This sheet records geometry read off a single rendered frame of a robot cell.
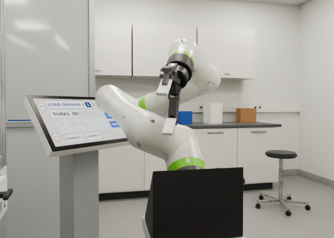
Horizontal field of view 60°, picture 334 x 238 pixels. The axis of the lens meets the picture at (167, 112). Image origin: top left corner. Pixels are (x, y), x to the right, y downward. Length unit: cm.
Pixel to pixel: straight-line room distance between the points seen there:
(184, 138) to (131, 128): 19
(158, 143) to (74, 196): 72
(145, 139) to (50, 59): 150
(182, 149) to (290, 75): 435
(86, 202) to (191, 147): 78
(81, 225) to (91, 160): 33
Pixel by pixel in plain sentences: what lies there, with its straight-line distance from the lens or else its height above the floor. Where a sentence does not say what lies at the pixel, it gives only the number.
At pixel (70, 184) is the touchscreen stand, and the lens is 154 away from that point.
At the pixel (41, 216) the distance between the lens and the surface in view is 242.
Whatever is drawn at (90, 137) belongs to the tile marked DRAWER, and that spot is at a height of 100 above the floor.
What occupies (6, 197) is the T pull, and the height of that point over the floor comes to 91.
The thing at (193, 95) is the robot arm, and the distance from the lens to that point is 112.
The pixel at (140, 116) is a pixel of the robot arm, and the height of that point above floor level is 112.
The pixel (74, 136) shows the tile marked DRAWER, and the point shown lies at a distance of 139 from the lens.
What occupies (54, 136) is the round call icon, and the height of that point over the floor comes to 102.
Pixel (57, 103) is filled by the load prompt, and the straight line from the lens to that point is 148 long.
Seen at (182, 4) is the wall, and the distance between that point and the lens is 463.
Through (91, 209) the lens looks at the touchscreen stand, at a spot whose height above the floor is 61.
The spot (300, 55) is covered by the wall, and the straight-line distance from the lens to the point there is 531.
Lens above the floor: 115
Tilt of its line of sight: 1 degrees down
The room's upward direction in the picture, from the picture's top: straight up
